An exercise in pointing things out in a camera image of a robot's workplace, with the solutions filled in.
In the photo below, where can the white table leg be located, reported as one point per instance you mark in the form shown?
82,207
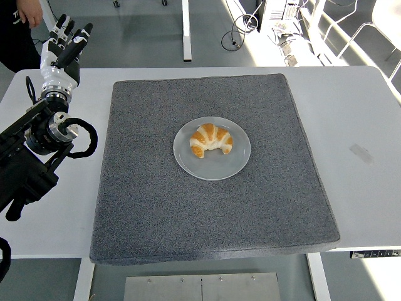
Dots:
319,279
83,282

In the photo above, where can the golden croissant bread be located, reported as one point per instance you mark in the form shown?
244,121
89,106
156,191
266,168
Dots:
208,133

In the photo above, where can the white chair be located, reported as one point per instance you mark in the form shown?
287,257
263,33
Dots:
387,19

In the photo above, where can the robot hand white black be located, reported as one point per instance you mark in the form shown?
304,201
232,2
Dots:
54,75

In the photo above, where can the desk height control panel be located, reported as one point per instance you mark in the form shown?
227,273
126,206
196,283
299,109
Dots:
376,254

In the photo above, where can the white equipment box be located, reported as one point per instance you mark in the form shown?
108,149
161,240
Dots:
275,15

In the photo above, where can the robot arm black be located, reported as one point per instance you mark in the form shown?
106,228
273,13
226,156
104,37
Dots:
22,175

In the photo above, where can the grey metal plate with screws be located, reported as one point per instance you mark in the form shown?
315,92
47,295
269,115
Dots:
200,288

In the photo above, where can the white desk leg with foot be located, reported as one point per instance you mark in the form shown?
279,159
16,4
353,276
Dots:
48,11
186,31

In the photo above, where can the grey tape strip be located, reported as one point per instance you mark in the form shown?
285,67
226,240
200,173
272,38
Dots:
361,153

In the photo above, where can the grey felt mat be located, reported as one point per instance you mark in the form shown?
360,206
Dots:
203,213

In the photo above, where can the person's hand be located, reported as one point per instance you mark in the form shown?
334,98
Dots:
31,12

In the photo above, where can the person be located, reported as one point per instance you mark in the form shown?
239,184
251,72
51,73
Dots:
12,40

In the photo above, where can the round light grey plate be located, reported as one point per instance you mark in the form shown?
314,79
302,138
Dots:
213,169

